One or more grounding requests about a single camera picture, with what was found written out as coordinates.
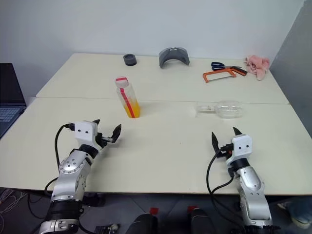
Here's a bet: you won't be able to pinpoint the white wire bundle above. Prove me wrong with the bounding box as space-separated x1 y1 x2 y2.
0 188 28 216

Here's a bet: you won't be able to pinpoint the pink cloth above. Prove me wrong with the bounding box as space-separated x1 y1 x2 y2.
244 55 271 81

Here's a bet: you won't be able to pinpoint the clear plastic bottle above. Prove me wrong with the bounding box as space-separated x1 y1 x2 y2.
195 100 246 120

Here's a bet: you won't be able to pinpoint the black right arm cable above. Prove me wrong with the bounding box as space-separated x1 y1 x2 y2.
206 143 246 229

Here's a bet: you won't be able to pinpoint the dark rounded shape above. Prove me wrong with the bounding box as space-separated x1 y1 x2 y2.
190 208 213 234
126 213 159 234

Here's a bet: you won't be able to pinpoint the grey partition panel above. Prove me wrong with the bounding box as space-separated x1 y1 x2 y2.
269 0 312 144

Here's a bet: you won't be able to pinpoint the orange hacksaw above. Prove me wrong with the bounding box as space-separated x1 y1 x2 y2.
202 67 248 85

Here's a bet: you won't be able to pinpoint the white red-striped bottle cap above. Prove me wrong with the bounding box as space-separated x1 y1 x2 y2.
115 77 129 88

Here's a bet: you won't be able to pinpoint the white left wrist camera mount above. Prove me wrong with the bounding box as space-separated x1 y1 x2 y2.
74 120 98 147

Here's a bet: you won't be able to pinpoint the blue-handled scissors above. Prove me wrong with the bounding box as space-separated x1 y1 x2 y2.
211 61 242 71

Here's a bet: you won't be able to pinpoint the bottle with orange liquid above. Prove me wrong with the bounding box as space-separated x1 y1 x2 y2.
114 80 141 119

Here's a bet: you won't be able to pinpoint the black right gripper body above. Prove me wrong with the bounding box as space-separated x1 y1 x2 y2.
219 143 233 160

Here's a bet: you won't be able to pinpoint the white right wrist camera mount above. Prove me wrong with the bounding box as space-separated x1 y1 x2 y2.
226 134 253 167

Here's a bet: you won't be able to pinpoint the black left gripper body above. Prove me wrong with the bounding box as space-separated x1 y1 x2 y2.
95 126 115 150

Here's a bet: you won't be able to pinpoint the grey curved visor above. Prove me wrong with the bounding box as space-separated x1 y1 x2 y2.
158 47 191 69

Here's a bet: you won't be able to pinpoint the person's shoe and jeans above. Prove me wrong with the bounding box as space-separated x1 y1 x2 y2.
277 196 312 230

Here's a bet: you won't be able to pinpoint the small black floor device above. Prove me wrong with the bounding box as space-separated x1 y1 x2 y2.
94 223 120 234

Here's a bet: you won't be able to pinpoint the dark laptop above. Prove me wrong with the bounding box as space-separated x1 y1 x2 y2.
0 63 27 140

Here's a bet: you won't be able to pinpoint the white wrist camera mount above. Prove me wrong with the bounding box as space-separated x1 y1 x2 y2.
226 134 253 167
74 120 98 147

